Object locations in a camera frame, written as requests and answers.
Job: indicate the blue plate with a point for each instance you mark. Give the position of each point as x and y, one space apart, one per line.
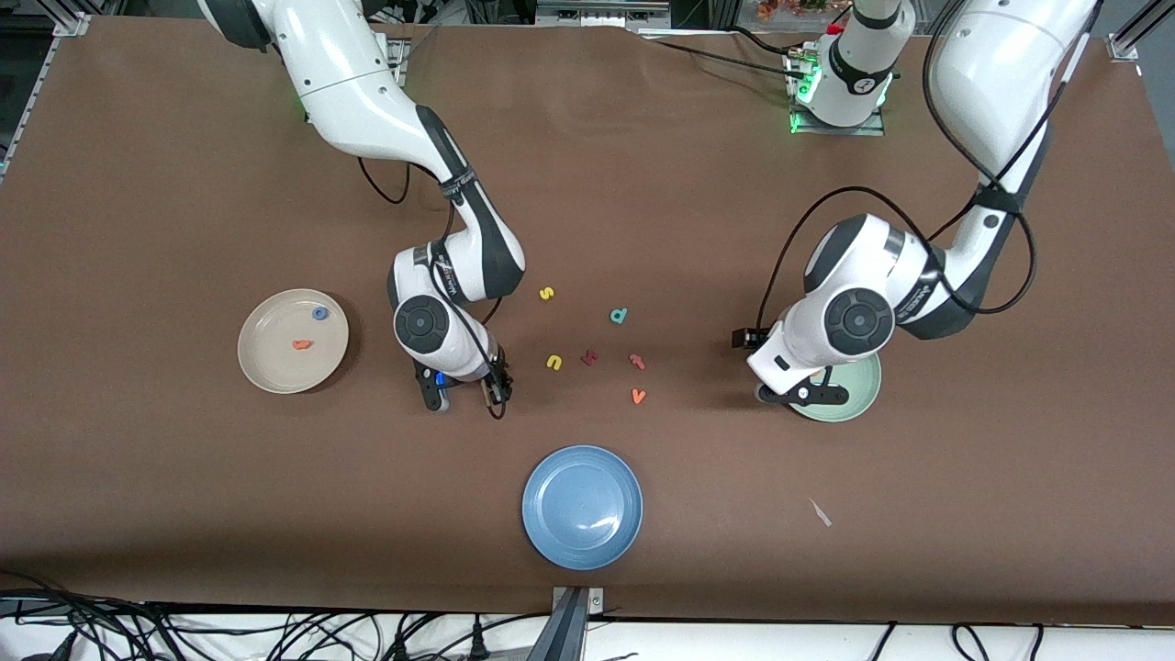
582 508

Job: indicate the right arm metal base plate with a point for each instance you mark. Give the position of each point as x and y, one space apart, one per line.
400 64

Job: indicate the green plate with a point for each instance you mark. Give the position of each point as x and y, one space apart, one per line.
863 395

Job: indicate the black power plug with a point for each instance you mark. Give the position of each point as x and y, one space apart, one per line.
401 650
478 643

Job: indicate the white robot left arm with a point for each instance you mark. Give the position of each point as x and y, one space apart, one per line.
1001 73

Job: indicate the white paper scrap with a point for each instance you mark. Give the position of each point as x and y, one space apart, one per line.
820 512

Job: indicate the aluminium frame profile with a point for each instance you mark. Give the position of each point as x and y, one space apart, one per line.
69 23
1124 41

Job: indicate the orange leaf decoration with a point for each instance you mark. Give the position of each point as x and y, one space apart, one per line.
789 7

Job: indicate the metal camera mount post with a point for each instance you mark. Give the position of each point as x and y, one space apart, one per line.
569 633

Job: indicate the beige brown plate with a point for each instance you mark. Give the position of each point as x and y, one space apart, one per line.
275 367

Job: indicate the silver power strip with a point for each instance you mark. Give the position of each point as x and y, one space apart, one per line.
601 14

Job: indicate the brown table cover sheet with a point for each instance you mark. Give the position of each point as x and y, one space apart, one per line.
587 184

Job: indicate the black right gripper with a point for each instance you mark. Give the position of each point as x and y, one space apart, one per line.
498 381

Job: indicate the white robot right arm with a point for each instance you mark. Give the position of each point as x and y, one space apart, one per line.
349 83

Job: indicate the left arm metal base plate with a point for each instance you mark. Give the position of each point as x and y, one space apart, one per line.
840 130

